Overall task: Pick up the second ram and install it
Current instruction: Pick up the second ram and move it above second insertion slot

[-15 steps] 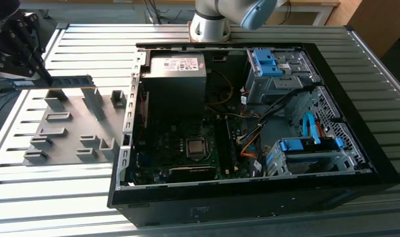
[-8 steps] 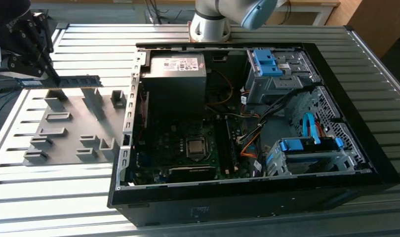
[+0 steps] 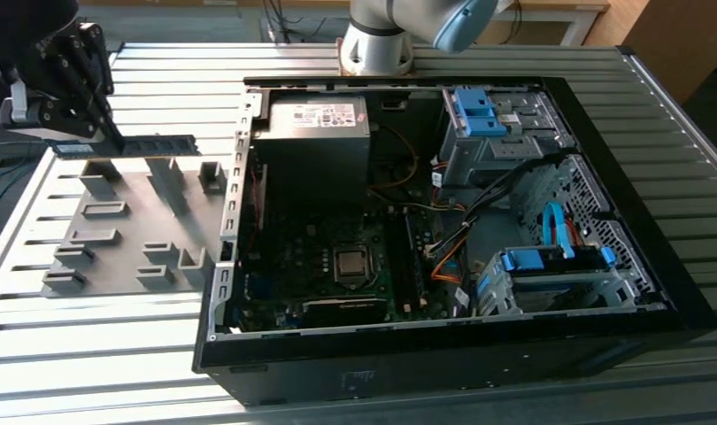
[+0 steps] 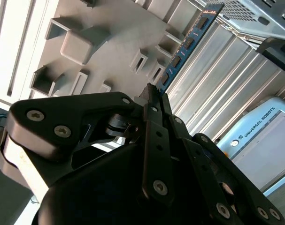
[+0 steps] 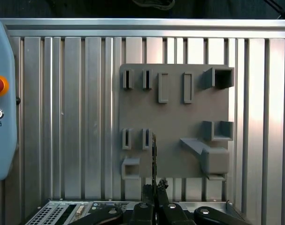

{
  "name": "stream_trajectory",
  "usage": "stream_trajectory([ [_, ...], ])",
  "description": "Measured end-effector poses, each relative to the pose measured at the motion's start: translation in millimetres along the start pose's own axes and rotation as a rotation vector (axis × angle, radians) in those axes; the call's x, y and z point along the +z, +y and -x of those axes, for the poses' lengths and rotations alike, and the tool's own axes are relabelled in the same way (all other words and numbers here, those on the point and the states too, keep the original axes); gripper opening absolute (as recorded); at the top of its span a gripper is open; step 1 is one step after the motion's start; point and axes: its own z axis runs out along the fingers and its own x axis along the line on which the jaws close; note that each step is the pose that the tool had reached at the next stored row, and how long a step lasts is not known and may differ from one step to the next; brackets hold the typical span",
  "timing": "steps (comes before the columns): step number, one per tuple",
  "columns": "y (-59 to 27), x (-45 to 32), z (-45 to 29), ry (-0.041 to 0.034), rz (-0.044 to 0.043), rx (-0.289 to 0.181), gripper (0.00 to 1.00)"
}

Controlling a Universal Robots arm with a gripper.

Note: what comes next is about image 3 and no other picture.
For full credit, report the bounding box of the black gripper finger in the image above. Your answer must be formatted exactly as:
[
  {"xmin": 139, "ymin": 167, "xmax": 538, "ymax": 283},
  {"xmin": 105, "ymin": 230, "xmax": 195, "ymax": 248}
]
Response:
[
  {"xmin": 78, "ymin": 22, "xmax": 116, "ymax": 97},
  {"xmin": 36, "ymin": 35, "xmax": 127, "ymax": 157}
]

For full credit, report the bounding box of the green RAM stick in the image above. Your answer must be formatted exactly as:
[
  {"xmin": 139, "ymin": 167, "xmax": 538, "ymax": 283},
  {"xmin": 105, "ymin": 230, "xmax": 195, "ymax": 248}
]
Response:
[{"xmin": 53, "ymin": 135, "xmax": 203, "ymax": 158}]

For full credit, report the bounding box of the black RAM slot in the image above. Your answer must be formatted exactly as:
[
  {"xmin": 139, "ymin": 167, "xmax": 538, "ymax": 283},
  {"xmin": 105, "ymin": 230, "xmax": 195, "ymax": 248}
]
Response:
[{"xmin": 386, "ymin": 207, "xmax": 406, "ymax": 311}]

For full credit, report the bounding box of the grey parts rack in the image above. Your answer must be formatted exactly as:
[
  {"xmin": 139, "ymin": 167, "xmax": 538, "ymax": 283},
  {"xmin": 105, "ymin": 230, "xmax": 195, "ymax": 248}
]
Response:
[{"xmin": 40, "ymin": 132, "xmax": 229, "ymax": 302}]

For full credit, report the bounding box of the grey power supply unit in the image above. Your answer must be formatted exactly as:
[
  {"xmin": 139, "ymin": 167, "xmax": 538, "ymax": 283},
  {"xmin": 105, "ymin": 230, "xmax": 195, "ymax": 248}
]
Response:
[{"xmin": 251, "ymin": 96, "xmax": 374, "ymax": 209}]

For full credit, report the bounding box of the green motherboard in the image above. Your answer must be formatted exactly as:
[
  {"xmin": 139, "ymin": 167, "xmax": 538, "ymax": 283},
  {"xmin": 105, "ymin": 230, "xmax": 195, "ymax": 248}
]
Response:
[{"xmin": 239, "ymin": 207, "xmax": 471, "ymax": 331}]

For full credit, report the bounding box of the silver CPU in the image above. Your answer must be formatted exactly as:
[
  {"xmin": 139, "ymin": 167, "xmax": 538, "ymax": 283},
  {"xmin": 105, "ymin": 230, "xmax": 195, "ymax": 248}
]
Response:
[{"xmin": 332, "ymin": 246, "xmax": 374, "ymax": 278}]

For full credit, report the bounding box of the black CPU socket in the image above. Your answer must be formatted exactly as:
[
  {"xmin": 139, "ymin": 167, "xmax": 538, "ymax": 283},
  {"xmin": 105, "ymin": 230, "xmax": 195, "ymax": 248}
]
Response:
[{"xmin": 329, "ymin": 240, "xmax": 378, "ymax": 290}]

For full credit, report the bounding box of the black graphics card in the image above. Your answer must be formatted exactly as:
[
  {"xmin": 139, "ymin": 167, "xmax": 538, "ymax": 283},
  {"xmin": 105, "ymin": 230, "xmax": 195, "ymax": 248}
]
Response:
[{"xmin": 301, "ymin": 295, "xmax": 390, "ymax": 328}]

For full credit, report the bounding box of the tall grey drive cage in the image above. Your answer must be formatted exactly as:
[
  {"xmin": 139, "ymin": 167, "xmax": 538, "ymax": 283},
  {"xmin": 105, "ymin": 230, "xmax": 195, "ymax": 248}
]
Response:
[{"xmin": 436, "ymin": 88, "xmax": 575, "ymax": 189}]

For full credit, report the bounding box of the black PC case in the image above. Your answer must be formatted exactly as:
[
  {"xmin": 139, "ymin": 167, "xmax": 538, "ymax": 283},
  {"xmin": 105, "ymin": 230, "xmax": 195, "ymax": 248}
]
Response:
[{"xmin": 191, "ymin": 74, "xmax": 717, "ymax": 406}]

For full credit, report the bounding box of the blue plastic latch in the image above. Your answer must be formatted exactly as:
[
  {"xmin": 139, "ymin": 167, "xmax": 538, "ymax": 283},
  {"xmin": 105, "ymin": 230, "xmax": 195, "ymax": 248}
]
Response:
[{"xmin": 476, "ymin": 265, "xmax": 500, "ymax": 300}]

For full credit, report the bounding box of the blue carrier with disk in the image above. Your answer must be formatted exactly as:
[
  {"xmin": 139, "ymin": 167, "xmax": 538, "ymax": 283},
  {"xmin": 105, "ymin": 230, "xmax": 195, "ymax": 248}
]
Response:
[{"xmin": 498, "ymin": 245, "xmax": 618, "ymax": 272}]

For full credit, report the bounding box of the low grey drive cage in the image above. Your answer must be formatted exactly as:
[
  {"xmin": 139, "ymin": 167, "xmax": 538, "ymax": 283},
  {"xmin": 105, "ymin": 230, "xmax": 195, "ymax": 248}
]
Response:
[{"xmin": 475, "ymin": 247, "xmax": 654, "ymax": 316}]

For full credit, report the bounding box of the wooden cabinet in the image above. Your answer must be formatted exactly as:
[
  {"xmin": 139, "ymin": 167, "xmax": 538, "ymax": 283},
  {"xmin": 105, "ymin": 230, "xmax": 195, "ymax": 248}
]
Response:
[{"xmin": 587, "ymin": 0, "xmax": 717, "ymax": 105}]

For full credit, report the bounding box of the yellow wire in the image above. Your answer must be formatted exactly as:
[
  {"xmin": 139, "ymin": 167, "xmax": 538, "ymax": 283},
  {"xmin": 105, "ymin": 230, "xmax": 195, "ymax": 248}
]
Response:
[{"xmin": 366, "ymin": 126, "xmax": 419, "ymax": 191}]

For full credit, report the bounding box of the orange wire bundle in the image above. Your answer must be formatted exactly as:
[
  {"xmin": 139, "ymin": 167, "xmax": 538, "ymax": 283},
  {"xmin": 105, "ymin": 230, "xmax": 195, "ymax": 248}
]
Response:
[{"xmin": 431, "ymin": 234, "xmax": 471, "ymax": 284}]

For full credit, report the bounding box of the black hanging cable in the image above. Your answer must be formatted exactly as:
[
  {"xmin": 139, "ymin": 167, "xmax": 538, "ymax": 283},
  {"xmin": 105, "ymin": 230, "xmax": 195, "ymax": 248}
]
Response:
[{"xmin": 504, "ymin": 0, "xmax": 524, "ymax": 45}]

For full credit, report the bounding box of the blue flat wire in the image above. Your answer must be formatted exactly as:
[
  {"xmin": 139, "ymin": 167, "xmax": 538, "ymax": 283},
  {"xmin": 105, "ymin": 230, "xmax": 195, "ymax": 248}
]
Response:
[{"xmin": 542, "ymin": 201, "xmax": 575, "ymax": 260}]

